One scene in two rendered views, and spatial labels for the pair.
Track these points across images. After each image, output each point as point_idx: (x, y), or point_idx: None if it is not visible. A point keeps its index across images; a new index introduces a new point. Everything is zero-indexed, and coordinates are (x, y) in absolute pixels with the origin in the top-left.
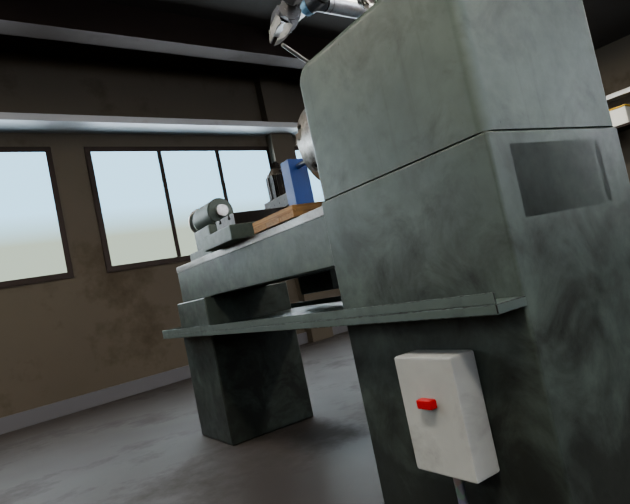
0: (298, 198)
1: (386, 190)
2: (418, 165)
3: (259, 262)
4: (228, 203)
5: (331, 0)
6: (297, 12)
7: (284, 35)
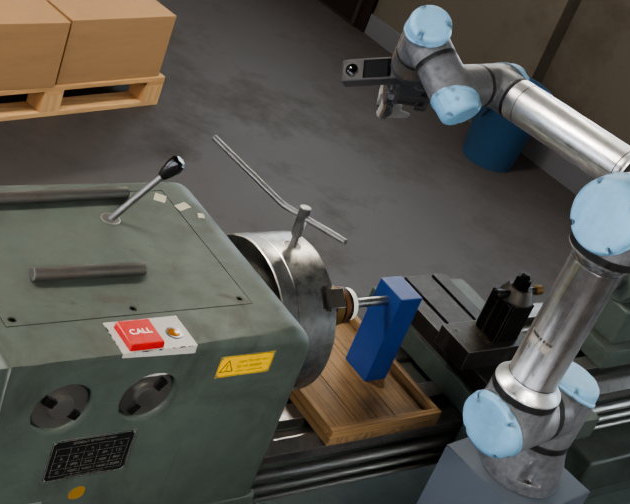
0: (359, 336)
1: None
2: None
3: None
4: None
5: (504, 108)
6: (385, 96)
7: (378, 114)
